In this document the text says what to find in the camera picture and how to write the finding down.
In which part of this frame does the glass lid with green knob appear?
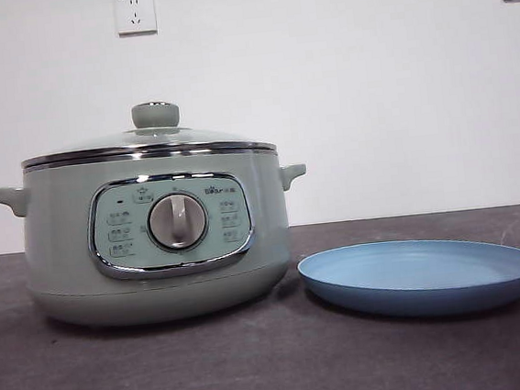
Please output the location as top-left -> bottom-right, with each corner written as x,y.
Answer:
16,90 -> 280,175

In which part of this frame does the blue round plate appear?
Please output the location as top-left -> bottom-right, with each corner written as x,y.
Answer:
294,228 -> 520,330

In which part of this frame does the pale green electric steamer pot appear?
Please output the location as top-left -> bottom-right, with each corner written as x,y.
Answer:
0,140 -> 321,340

